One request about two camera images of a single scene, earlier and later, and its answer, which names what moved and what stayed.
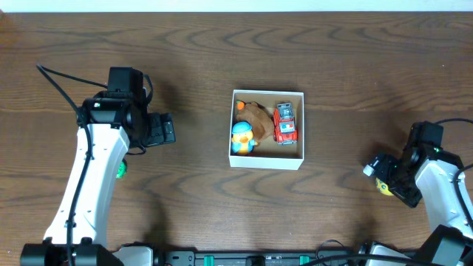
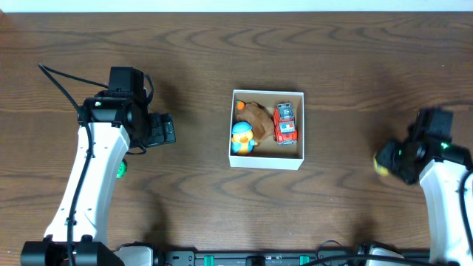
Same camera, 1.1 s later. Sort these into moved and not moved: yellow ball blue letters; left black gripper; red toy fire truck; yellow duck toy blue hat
Moved: yellow ball blue letters
Not moved: yellow duck toy blue hat; left black gripper; red toy fire truck
